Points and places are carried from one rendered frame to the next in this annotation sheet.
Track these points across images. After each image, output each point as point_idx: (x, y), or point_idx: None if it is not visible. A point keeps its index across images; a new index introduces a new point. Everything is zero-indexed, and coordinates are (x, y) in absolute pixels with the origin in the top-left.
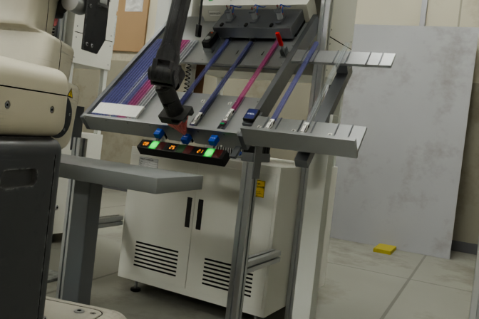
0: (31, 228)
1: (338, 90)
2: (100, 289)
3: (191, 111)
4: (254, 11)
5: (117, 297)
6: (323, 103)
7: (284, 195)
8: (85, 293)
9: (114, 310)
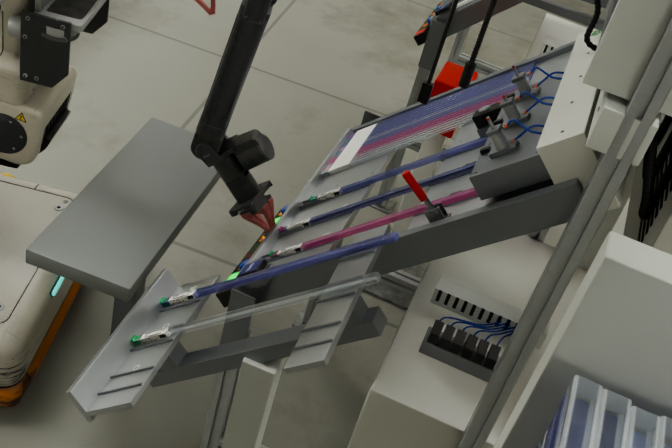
0: None
1: (297, 336)
2: (383, 349)
3: (246, 209)
4: (501, 104)
5: (361, 371)
6: (266, 335)
7: (382, 434)
8: (123, 310)
9: (313, 374)
